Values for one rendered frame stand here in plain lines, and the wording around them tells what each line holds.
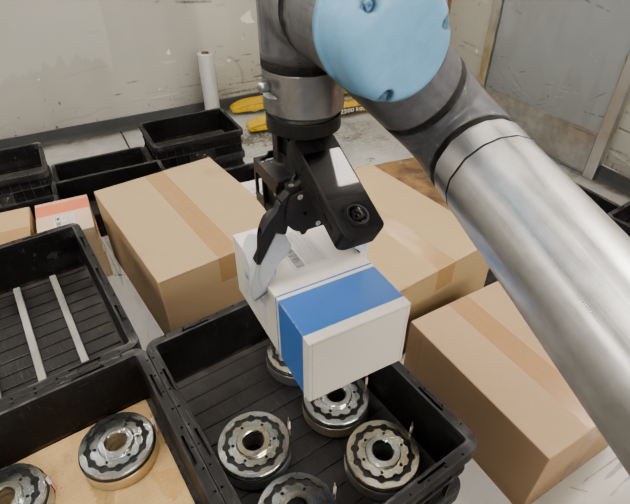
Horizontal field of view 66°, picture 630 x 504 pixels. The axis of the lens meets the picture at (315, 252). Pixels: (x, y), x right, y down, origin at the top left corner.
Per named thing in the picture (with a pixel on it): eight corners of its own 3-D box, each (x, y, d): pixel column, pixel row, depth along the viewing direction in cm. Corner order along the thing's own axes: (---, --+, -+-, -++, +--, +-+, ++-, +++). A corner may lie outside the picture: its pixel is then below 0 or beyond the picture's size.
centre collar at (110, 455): (140, 446, 68) (139, 443, 67) (105, 467, 65) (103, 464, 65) (127, 421, 71) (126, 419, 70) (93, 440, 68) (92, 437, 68)
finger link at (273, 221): (274, 262, 53) (314, 195, 51) (281, 271, 52) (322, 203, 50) (239, 253, 50) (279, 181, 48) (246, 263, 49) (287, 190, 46)
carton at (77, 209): (103, 252, 116) (94, 226, 112) (48, 266, 112) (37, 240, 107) (94, 218, 127) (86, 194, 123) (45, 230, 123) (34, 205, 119)
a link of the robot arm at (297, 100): (361, 69, 42) (275, 84, 39) (358, 120, 45) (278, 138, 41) (319, 47, 47) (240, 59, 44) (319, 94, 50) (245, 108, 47)
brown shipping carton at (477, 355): (607, 447, 85) (645, 391, 75) (519, 512, 76) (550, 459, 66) (481, 335, 105) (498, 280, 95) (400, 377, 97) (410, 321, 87)
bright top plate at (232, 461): (301, 459, 67) (301, 457, 66) (231, 492, 63) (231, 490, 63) (273, 403, 74) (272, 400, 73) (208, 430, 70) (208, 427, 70)
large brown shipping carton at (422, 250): (477, 308, 112) (497, 238, 100) (380, 368, 98) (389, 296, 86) (365, 226, 137) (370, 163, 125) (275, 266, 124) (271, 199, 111)
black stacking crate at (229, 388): (463, 488, 68) (481, 444, 61) (283, 636, 55) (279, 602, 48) (307, 319, 94) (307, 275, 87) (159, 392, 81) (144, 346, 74)
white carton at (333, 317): (401, 359, 56) (411, 302, 50) (309, 402, 51) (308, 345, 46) (317, 262, 69) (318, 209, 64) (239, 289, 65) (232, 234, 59)
